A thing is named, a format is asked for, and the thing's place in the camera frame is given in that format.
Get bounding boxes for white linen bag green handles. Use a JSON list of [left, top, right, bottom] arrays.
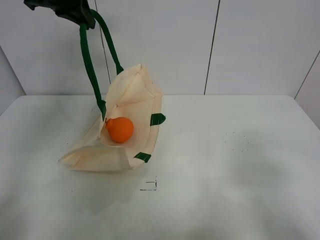
[[59, 9, 166, 172]]

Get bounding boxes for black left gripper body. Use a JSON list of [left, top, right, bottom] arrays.
[[23, 0, 88, 12]]

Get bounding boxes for orange fruit with stem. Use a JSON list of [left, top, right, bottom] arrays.
[[105, 117, 134, 144]]

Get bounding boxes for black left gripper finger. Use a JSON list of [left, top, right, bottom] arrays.
[[54, 1, 96, 30]]

